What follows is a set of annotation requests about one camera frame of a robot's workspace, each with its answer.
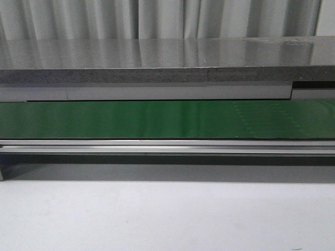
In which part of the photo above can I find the green conveyor belt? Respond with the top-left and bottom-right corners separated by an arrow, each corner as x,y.
1,100 -> 334,139

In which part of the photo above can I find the grey stone counter slab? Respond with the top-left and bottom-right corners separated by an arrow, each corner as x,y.
1,36 -> 334,84

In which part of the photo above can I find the grey pleated curtain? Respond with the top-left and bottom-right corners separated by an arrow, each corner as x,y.
1,1 -> 321,40

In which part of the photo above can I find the grey metal back rail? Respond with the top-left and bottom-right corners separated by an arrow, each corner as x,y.
1,81 -> 334,101

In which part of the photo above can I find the aluminium conveyor frame rail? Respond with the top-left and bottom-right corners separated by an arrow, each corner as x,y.
1,139 -> 334,156

